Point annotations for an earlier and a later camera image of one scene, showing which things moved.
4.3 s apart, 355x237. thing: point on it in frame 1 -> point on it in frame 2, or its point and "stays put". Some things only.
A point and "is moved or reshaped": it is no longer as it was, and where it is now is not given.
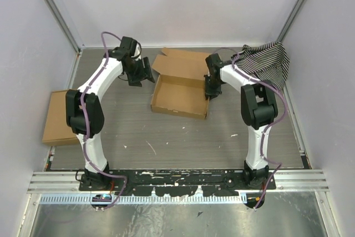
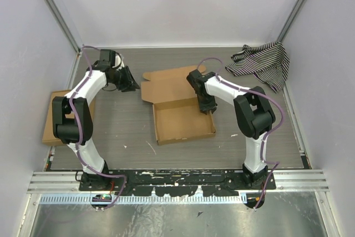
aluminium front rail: (297, 182) stays put
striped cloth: (270, 61) stays put
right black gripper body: (212, 87) -> (207, 102)
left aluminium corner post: (56, 11) stays put
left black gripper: (145, 73) -> (130, 84)
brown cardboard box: (180, 85) is moved or reshaped
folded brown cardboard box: (57, 131) stays put
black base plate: (176, 182) stays put
